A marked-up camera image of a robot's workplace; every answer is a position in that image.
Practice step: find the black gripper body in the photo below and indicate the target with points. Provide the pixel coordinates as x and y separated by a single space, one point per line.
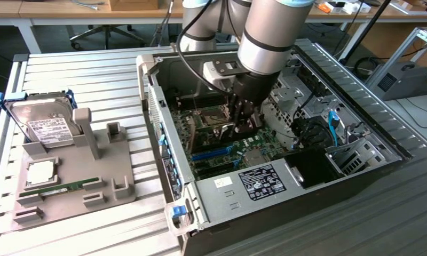
254 88

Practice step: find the graphics card with metal bracket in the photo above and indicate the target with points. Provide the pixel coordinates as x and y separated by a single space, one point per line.
210 138

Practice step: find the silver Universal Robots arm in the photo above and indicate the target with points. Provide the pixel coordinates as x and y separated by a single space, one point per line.
270 34

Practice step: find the CPU socket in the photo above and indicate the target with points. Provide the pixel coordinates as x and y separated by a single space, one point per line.
210 117

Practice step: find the green motherboard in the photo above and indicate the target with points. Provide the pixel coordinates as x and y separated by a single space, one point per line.
263 140

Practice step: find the silver disk bay cage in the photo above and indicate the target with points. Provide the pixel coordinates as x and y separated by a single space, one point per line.
285 112

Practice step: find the socket locking lever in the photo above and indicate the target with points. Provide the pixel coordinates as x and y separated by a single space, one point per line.
195 102

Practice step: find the blue expansion slot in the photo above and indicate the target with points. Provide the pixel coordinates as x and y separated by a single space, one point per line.
214 155

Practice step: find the black expansion slot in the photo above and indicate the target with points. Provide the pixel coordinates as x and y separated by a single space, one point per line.
219 168

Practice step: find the grey power supply unit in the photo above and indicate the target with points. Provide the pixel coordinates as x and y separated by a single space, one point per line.
227 197

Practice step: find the silver perforated disk bay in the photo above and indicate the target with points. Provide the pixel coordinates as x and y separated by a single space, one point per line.
364 157

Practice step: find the orange and white box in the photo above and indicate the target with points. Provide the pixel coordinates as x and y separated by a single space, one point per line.
329 6

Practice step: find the blue case latch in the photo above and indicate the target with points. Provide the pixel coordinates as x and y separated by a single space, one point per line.
177 211

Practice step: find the black tripod pole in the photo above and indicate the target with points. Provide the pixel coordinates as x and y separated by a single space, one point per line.
370 24

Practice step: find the open black PC case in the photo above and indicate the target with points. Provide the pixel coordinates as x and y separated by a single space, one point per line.
289 226

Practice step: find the white box on desk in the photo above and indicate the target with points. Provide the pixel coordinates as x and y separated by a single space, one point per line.
358 8

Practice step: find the grey machine box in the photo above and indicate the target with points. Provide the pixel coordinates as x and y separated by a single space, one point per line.
406 80

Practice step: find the cardboard box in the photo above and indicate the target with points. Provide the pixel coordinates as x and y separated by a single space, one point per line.
135 4

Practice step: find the black office chair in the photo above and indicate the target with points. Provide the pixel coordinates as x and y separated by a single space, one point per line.
107 34

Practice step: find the wooden desk with clutter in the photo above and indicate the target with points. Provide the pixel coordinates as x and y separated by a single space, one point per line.
396 16

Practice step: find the grey plastic parts rack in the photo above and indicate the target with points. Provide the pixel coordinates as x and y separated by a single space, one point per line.
71 173

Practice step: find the hard disk in blue carrier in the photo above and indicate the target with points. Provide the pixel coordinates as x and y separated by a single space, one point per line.
39 120

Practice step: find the green RAM stick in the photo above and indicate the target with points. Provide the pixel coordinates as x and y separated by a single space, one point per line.
62 189

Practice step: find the silver CPU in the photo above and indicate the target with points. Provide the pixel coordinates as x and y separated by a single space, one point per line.
40 174

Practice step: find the long wooden desk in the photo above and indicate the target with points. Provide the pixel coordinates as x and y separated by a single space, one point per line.
7 10

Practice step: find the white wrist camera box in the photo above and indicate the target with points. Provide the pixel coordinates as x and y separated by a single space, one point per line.
217 74

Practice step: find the aluminium profile frame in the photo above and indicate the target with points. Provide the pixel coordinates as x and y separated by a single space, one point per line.
409 40

